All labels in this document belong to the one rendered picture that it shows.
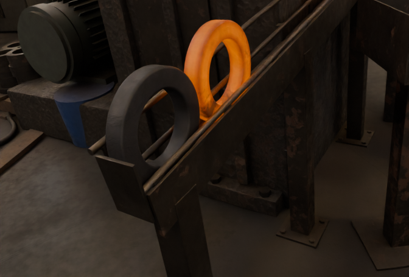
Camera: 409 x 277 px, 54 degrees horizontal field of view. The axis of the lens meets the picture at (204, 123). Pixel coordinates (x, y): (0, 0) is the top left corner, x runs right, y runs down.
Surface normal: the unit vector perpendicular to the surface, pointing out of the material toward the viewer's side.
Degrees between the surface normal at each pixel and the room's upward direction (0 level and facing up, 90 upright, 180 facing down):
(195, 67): 64
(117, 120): 58
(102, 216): 0
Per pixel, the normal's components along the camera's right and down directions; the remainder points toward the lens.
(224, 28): 0.83, 0.15
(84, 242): -0.14, -0.88
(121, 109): -0.49, -0.27
